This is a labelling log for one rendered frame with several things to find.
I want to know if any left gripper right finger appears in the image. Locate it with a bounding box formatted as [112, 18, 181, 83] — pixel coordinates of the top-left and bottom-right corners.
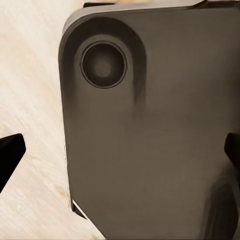
[224, 133, 240, 173]

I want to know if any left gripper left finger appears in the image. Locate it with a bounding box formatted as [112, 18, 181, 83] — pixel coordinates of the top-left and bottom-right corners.
[0, 133, 26, 193]

